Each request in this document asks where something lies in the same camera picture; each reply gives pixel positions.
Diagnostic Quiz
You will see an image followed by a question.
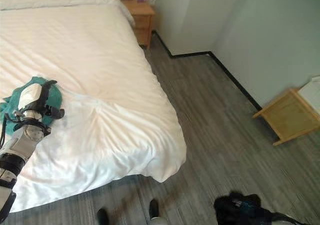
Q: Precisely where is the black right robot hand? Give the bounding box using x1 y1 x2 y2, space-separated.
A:
213 191 274 225

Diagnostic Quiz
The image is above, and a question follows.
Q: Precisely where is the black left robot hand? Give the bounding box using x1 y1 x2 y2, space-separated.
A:
17 79 58 111

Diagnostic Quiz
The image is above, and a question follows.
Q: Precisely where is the teal cloth garment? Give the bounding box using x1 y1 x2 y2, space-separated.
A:
0 76 64 136

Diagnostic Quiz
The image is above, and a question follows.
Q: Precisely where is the white striped bed duvet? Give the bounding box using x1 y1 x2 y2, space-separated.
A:
0 0 188 214

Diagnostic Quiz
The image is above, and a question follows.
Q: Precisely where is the dark right robot foot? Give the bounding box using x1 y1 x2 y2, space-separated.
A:
148 198 160 219

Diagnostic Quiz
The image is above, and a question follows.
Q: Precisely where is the dark robot foot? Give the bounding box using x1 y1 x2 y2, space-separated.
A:
96 207 110 225
148 198 160 219

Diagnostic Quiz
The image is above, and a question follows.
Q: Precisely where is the low wooden side table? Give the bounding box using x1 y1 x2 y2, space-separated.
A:
252 88 320 147

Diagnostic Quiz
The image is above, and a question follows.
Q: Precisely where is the wooden bedside nightstand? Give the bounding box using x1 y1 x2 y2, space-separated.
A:
121 0 156 49

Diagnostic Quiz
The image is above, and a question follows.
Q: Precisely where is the white box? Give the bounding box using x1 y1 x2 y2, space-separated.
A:
297 76 320 111

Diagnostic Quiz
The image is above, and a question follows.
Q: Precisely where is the dark left robot foot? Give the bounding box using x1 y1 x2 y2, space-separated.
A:
96 207 110 225

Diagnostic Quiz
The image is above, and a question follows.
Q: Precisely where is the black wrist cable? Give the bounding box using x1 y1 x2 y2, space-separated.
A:
0 112 9 143

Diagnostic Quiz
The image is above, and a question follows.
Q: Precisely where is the black wall baseboard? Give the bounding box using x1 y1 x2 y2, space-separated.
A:
151 29 263 111

